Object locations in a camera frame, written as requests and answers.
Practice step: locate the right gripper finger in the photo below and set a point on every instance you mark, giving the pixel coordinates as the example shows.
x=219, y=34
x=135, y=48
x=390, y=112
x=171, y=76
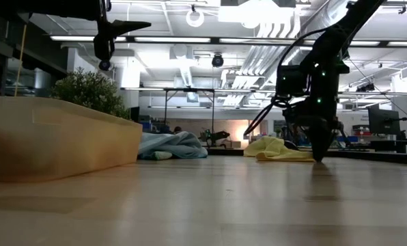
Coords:
x=321, y=140

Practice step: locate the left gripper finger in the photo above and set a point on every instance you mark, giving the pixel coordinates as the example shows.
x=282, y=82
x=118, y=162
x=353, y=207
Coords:
x=125, y=26

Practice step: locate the yellow microfiber towel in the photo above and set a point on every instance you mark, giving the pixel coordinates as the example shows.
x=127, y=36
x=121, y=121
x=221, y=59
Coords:
x=271, y=150

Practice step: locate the light blue microfiber towel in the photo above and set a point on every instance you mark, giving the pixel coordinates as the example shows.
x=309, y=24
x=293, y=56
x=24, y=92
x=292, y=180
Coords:
x=179, y=145

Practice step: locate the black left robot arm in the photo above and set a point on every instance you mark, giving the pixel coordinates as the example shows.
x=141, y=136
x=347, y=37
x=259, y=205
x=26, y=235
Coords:
x=53, y=8

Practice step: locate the background black robot arm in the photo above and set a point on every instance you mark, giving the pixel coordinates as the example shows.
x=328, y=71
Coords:
x=217, y=135
x=344, y=132

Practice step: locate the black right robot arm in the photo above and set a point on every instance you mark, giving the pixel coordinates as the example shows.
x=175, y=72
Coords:
x=347, y=30

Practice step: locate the light green microfiber towel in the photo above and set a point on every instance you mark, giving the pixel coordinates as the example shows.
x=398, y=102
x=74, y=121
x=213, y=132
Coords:
x=160, y=156

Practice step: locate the long ceiling light strip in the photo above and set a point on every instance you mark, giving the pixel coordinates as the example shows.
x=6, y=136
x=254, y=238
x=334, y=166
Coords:
x=172, y=39

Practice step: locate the black computer monitor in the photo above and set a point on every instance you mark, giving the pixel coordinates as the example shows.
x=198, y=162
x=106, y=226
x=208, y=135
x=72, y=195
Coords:
x=382, y=121

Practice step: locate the small artificial green plant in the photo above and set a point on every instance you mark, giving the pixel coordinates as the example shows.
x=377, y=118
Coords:
x=87, y=90

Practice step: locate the small black box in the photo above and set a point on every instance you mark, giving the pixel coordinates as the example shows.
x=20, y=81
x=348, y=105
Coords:
x=134, y=114

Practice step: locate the cardboard box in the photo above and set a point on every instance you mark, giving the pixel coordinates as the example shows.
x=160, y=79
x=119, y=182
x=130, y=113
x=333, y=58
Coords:
x=232, y=144

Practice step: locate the person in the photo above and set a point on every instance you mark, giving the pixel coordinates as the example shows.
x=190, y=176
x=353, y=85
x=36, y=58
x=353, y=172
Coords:
x=178, y=130

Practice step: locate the orange translucent plastic bin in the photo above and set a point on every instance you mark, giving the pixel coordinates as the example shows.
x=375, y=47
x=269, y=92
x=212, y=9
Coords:
x=60, y=143

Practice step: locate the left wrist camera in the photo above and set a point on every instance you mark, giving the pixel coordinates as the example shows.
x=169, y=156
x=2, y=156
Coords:
x=104, y=48

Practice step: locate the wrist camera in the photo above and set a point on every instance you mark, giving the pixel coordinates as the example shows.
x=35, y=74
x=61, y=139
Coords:
x=104, y=48
x=290, y=82

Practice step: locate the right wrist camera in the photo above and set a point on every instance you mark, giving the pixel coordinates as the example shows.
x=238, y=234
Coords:
x=290, y=82

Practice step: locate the black hanging ceiling camera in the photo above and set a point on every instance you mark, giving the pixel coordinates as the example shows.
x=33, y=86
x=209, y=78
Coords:
x=218, y=60
x=104, y=66

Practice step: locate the black overhead camera rig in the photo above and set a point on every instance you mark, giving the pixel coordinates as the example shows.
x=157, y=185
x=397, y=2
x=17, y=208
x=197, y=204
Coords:
x=365, y=88

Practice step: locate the black aluminium table frame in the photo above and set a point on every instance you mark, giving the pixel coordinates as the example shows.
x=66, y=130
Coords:
x=377, y=156

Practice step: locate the black background workstation frame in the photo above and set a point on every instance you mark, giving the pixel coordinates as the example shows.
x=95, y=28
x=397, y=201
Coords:
x=190, y=89

